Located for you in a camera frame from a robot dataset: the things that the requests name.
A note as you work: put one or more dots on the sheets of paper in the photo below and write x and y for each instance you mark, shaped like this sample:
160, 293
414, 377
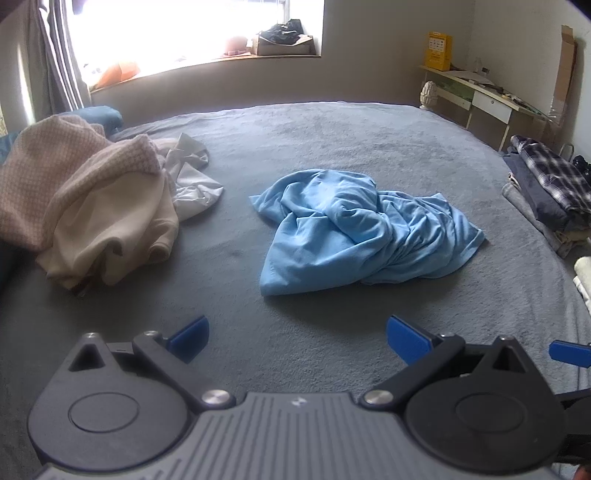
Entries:
471, 76

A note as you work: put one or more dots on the white folded cloth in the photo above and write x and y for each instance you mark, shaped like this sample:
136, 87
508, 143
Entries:
584, 281

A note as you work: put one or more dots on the yellow box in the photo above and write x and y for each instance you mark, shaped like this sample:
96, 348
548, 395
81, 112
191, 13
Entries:
438, 50

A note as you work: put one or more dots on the dark clothes bundle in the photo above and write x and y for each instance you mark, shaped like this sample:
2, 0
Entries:
281, 32

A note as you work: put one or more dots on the grey fleece bed blanket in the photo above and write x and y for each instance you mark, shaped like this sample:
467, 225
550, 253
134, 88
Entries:
323, 138

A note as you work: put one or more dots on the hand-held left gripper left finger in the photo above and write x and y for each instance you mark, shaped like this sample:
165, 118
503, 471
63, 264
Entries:
187, 339

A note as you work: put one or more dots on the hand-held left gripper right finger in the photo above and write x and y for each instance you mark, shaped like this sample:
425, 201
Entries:
406, 339

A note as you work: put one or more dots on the white shirt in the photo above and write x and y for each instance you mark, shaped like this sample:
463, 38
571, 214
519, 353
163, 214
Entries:
194, 189

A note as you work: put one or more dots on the cream bedpost finial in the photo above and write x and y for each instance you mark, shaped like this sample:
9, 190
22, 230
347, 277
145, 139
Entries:
428, 94

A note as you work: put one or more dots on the grey curtain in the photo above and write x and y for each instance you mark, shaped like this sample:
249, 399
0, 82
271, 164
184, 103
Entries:
60, 69

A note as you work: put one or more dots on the long cardboard box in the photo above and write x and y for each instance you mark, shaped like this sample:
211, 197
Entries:
564, 69

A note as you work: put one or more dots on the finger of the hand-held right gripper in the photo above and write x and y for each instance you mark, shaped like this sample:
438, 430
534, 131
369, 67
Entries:
570, 351

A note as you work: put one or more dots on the cream desk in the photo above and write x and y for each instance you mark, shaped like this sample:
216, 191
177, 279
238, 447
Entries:
494, 104

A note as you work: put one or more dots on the grey folded garment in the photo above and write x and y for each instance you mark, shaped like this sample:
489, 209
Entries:
531, 217

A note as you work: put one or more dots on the orange bag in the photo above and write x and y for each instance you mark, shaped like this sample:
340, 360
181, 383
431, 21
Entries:
115, 74

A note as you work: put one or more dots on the light blue t-shirt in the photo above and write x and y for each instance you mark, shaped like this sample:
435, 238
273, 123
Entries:
351, 230

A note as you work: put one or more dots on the beige waffle knit sweater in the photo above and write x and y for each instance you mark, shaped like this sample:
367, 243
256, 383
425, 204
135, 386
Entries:
41, 175

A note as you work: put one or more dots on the cream garment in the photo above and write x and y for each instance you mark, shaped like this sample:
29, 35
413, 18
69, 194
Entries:
115, 217

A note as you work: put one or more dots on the navy plaid shirt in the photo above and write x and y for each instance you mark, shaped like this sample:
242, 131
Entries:
549, 166

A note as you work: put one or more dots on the brown round object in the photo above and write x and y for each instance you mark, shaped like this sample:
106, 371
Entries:
236, 45

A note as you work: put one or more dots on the beige folded garment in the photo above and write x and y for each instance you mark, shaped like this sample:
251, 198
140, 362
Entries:
572, 235

